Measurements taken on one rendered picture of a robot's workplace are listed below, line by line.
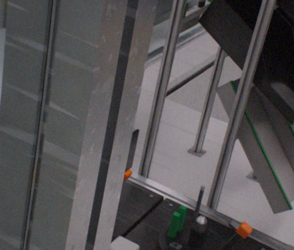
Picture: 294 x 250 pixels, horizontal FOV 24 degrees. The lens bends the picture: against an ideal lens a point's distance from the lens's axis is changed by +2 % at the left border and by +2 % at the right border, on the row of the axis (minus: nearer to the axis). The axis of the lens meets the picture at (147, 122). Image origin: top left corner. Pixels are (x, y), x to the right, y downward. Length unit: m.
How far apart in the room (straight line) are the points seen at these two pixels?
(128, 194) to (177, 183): 0.30
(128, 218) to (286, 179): 0.36
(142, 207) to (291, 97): 0.37
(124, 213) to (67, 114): 1.16
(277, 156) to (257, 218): 0.20
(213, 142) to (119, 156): 1.68
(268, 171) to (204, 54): 1.14
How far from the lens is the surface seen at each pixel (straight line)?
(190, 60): 2.39
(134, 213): 1.34
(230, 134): 1.37
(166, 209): 1.37
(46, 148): 0.19
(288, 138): 1.49
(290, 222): 1.65
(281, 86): 1.39
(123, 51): 0.19
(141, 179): 1.47
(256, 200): 1.69
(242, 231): 1.21
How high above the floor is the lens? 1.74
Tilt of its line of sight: 28 degrees down
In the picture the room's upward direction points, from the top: 12 degrees clockwise
